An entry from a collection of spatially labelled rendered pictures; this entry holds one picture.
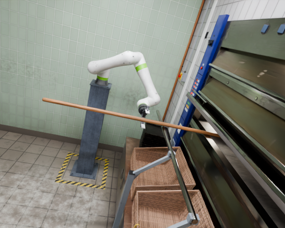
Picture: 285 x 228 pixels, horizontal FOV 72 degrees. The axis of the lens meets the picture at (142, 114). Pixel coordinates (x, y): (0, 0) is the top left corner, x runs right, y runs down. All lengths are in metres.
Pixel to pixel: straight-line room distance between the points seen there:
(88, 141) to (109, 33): 1.36
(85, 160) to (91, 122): 0.54
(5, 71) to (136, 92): 1.74
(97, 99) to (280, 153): 1.69
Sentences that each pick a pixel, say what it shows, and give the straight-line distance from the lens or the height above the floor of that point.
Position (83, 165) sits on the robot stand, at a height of 0.14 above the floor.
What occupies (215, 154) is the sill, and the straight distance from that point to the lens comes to 1.57.
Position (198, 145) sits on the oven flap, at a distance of 1.85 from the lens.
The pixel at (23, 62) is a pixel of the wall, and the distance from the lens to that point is 3.02.
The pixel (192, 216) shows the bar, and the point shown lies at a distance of 0.98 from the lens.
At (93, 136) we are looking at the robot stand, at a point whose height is 0.58.
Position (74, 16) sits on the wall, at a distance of 2.75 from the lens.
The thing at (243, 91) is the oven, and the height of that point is 1.65.
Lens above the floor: 1.83
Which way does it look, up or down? 22 degrees down
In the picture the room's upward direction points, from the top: 16 degrees clockwise
